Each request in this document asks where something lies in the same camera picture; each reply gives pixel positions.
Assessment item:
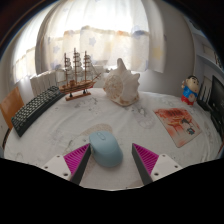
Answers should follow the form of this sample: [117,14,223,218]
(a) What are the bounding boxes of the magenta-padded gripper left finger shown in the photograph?
[42,143,92,186]

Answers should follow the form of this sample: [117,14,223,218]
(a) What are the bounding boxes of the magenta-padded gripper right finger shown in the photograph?
[131,142,184,186]

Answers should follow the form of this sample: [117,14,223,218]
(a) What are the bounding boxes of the light blue computer mouse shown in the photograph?
[88,130,124,168]

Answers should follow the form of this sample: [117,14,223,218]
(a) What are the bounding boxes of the red printed mouse pad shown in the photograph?
[153,107,203,149]

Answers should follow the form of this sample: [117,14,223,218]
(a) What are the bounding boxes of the black computer keyboard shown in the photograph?
[11,85,66,138]

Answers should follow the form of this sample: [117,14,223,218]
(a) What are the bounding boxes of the wooden sailing ship model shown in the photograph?
[58,47,102,102]

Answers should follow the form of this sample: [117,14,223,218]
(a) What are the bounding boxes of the large white conch shell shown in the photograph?
[102,57,141,107]

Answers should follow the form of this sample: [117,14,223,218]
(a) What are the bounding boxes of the cartoon boy figurine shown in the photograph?
[180,75,201,106]

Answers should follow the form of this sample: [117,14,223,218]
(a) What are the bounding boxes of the black router with antennas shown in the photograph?
[196,75,215,112]

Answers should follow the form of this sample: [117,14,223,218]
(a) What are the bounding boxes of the orange wooden chair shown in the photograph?
[0,86,25,131]

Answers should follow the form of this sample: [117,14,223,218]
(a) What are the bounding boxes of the black computer monitor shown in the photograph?
[208,74,224,138]

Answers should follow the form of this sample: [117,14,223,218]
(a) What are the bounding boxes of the white star-print curtain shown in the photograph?
[13,0,168,84]

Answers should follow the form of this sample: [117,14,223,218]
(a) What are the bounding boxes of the white wall shelf unit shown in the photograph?
[189,16,224,73]

